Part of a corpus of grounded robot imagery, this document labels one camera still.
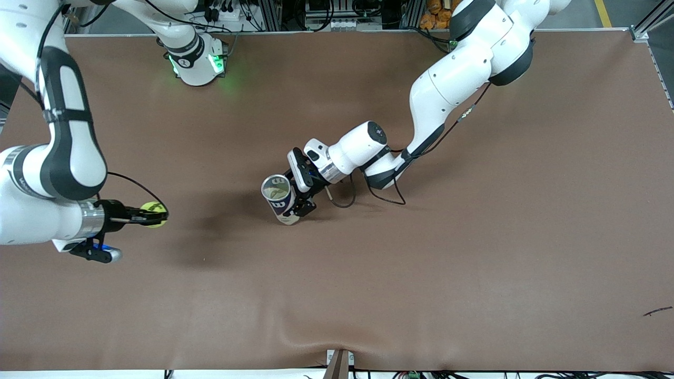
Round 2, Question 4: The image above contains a clear tennis ball can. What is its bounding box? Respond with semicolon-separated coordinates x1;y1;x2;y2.
261;174;302;226

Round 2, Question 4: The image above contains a white terminal block row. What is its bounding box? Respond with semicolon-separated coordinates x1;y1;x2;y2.
328;19;373;31

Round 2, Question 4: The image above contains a white power strip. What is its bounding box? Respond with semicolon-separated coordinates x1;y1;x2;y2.
200;0;253;27

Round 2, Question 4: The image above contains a brown table mat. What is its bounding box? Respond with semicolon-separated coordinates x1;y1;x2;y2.
0;29;674;372

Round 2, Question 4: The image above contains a pile of orange objects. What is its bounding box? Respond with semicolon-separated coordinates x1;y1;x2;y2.
420;0;459;29

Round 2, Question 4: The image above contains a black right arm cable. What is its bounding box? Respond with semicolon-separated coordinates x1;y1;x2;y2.
34;3;169;214

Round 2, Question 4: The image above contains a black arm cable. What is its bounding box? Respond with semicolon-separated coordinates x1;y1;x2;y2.
34;3;169;214
325;79;495;209

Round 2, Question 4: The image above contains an aluminium table edge rail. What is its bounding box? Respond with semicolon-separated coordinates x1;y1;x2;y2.
66;29;632;37

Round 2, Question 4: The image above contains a metal bracket with brown post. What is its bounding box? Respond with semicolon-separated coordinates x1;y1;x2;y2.
324;348;355;379

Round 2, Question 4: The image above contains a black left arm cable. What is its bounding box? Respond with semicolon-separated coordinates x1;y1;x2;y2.
325;79;495;209

